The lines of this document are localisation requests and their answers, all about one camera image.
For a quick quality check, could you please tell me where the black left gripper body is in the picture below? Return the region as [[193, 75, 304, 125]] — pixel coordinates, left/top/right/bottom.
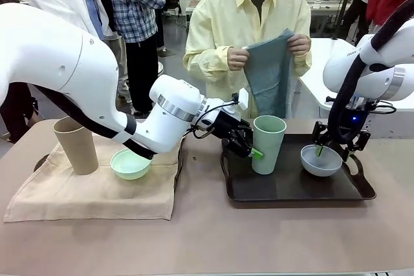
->
[[193, 109, 251, 142]]

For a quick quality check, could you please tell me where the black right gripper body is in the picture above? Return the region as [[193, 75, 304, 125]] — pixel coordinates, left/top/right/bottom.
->
[[339, 107, 371, 143]]

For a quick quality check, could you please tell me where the tall green cup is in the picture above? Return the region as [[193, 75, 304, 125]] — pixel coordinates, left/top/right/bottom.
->
[[252, 114, 288, 175]]

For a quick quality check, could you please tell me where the white bowl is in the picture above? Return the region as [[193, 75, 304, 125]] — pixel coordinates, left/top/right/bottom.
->
[[300, 145, 343, 178]]

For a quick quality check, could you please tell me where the blue grey cloth mat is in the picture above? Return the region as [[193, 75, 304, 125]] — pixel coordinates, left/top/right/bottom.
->
[[242, 28, 297, 119]]

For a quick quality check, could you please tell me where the mint green bowl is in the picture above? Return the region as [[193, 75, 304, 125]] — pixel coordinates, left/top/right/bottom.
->
[[110, 147, 152, 180]]

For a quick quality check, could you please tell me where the beige cloth mat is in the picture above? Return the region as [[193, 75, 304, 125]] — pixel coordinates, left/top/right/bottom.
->
[[3, 140, 182, 224]]

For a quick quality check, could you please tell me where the tall brown cup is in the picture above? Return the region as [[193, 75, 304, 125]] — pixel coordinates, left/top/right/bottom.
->
[[52, 116, 100, 176]]

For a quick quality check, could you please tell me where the person's left forearm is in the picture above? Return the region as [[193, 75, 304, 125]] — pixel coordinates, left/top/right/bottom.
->
[[292, 53, 313, 79]]

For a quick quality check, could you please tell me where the person's right forearm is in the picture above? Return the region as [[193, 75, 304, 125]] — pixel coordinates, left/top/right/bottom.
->
[[184, 45, 231, 79]]

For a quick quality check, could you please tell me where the person's right hand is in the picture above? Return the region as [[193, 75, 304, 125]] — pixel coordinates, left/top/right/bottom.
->
[[227, 45, 250, 72]]

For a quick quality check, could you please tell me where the person's left hand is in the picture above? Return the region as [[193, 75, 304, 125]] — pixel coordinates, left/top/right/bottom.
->
[[286, 33, 312, 58]]

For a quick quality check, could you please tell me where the white table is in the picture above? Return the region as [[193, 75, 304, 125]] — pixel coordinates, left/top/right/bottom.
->
[[298, 37, 414, 121]]

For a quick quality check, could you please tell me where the person in yellow shirt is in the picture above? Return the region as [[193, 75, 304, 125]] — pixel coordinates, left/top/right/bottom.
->
[[183, 0, 313, 120]]

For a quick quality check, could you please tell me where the person in plaid shirt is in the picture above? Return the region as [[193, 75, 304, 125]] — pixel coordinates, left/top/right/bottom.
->
[[105, 0, 168, 118]]

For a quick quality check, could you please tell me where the person in white coat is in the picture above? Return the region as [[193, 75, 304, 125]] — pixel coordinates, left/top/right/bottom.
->
[[24, 0, 116, 41]]

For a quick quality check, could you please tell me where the person in dark clothes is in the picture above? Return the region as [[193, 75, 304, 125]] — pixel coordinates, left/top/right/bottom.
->
[[0, 0, 40, 143]]

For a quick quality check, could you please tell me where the thin black camera cable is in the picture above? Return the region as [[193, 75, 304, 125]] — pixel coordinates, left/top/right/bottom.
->
[[187, 93, 242, 140]]

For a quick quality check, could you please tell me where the black right arm cable sleeve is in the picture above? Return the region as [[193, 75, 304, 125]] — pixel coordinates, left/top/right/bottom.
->
[[326, 0, 414, 143]]

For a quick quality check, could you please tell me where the black arm cable sleeve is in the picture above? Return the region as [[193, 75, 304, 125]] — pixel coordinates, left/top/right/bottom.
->
[[326, 0, 414, 143], [32, 83, 155, 160]]

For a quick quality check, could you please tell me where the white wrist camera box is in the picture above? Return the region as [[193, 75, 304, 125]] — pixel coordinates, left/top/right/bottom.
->
[[237, 88, 252, 111]]

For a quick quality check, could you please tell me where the dark brown handled tray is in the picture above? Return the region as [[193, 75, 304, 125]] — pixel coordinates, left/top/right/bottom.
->
[[33, 136, 185, 195], [220, 133, 378, 204]]

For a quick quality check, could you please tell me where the black left arm cable sleeve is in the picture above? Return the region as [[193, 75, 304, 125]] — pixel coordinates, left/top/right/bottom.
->
[[32, 83, 155, 160]]

